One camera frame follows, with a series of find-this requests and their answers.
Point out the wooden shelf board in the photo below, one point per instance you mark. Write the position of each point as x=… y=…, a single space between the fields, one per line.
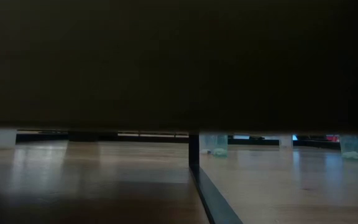
x=135 y=62

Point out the black bar device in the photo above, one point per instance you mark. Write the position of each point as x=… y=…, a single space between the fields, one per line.
x=256 y=141

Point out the black aluminium table frame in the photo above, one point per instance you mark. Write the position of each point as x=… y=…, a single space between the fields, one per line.
x=42 y=137

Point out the red background object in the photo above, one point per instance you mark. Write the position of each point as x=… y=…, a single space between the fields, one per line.
x=332 y=138

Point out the teal bottle with white cap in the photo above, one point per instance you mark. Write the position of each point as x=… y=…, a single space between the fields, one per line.
x=221 y=146
x=350 y=146

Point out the white translucent medicine bottle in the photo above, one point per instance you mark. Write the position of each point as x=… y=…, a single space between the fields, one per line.
x=2 y=138

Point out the clear bottle with mixed pills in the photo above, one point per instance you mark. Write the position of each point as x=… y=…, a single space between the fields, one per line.
x=206 y=143

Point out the small clear medicine bottle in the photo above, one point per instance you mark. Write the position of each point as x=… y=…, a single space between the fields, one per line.
x=286 y=141

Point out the black shelf divider frame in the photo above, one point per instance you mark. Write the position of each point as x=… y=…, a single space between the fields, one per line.
x=194 y=149

